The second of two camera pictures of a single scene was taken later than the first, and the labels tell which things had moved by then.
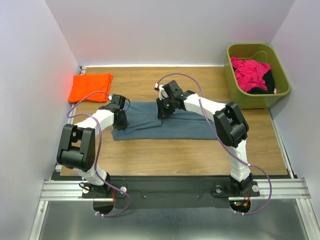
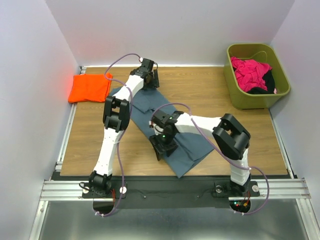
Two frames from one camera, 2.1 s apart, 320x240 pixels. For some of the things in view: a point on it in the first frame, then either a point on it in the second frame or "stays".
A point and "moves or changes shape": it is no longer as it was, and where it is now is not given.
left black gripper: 124,124 to 155,81
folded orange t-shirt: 85,84 stays
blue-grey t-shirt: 145,123 moves or changes shape
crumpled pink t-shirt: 249,73 stays
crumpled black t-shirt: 269,80 stays
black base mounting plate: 171,192 stays
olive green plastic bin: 262,52 stays
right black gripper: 161,113 to 170,147
